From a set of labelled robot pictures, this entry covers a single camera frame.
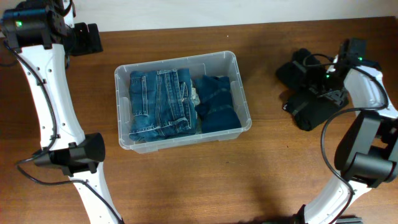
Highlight clear plastic storage bin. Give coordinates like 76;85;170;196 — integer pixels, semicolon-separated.
114;51;252;154

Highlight light blue jeans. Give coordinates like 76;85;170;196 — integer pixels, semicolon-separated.
192;87;201;134

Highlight black garment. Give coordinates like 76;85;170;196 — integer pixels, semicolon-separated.
275;48;326;91
282;85;349;131

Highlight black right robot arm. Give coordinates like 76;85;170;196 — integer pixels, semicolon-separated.
291;38;397;223

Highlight dark blue jeans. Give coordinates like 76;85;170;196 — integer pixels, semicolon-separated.
129;68;197;142

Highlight teal blue garment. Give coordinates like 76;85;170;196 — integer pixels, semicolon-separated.
193;75;241;133

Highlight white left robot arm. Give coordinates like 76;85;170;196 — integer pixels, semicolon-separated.
1;1;123;223

